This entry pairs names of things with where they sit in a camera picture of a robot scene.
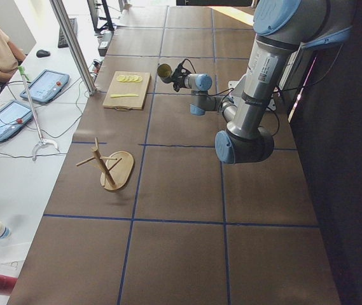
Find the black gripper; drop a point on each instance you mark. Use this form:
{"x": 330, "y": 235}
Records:
{"x": 177, "y": 77}

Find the teal mug yellow inside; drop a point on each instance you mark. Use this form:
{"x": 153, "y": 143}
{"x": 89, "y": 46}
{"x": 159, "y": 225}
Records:
{"x": 164, "y": 72}

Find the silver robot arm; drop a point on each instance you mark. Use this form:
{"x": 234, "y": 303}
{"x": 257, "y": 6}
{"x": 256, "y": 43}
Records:
{"x": 282, "y": 28}

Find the wooden cup rack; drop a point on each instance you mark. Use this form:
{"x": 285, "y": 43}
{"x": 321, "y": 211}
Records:
{"x": 115, "y": 168}

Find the wooden cutting board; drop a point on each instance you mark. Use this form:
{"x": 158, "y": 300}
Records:
{"x": 127, "y": 103}

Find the white pillar with base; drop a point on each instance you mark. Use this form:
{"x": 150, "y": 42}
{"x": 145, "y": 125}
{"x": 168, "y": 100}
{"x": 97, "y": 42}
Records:
{"x": 236, "y": 92}

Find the black box white label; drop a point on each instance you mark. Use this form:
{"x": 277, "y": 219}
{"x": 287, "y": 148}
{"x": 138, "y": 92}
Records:
{"x": 104, "y": 41}

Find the far teach pendant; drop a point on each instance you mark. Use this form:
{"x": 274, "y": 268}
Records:
{"x": 47, "y": 85}

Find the teach pendant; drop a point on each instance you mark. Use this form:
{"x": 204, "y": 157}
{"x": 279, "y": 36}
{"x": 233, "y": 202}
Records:
{"x": 13, "y": 117}
{"x": 47, "y": 85}

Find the black computer mouse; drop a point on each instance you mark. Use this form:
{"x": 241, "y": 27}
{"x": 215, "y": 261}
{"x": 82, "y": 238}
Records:
{"x": 42, "y": 53}

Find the near teach pendant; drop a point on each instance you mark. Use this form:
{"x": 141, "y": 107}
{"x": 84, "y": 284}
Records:
{"x": 13, "y": 117}

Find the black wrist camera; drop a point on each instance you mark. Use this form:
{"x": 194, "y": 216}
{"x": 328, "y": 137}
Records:
{"x": 179, "y": 71}

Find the aluminium frame post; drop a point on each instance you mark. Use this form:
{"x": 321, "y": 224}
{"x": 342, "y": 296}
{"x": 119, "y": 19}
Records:
{"x": 73, "y": 44}

